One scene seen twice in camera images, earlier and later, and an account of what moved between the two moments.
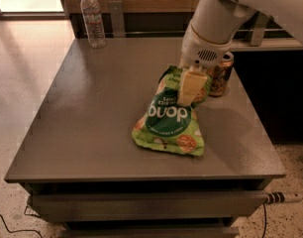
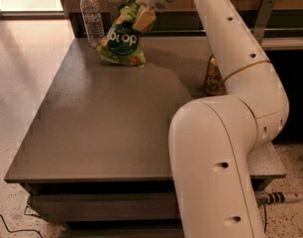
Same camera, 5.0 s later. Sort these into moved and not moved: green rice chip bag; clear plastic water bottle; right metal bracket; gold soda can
Moved: green rice chip bag
Not moved: clear plastic water bottle; right metal bracket; gold soda can
